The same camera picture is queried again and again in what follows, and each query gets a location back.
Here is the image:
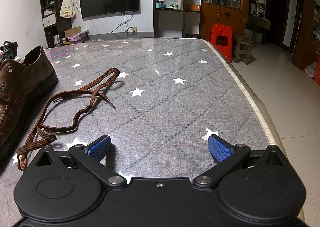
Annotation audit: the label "black plastic bag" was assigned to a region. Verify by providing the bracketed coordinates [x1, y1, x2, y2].
[0, 40, 18, 61]

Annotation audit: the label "white drawer box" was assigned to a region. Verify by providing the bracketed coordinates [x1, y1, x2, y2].
[42, 15, 57, 28]

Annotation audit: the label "small wooden stool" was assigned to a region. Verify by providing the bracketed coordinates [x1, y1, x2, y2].
[234, 34, 254, 65]

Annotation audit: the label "dark wall shelf unit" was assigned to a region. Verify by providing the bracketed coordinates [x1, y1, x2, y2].
[39, 0, 66, 49]

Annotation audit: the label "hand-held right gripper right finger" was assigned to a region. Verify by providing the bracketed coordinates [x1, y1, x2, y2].
[193, 134, 287, 189]

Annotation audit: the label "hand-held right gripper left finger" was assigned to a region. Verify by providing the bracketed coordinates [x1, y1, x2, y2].
[35, 134, 127, 188]

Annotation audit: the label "television cables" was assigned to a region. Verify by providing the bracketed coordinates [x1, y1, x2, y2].
[110, 13, 134, 34]

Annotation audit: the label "white plastic bag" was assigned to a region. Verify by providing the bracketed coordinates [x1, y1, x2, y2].
[304, 62, 319, 78]

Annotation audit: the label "glass display cabinet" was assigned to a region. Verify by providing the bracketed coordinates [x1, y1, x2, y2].
[152, 0, 187, 39]

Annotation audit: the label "grey star-printed mattress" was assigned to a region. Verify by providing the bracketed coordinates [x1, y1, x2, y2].
[0, 38, 275, 185]

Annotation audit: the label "black television stand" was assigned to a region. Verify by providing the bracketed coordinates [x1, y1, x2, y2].
[45, 31, 154, 48]

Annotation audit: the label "brown wooden cabinet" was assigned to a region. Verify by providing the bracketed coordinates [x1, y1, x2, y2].
[200, 0, 250, 41]

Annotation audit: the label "brown cardboard box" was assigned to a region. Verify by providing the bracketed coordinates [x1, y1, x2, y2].
[64, 26, 82, 38]

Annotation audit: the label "brown leather shoe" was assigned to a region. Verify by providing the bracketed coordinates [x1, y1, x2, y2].
[0, 45, 59, 158]

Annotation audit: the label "red plastic stool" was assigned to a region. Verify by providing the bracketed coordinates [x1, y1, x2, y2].
[208, 23, 233, 62]

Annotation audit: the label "brown shoelace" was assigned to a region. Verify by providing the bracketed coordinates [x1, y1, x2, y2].
[16, 68, 120, 171]

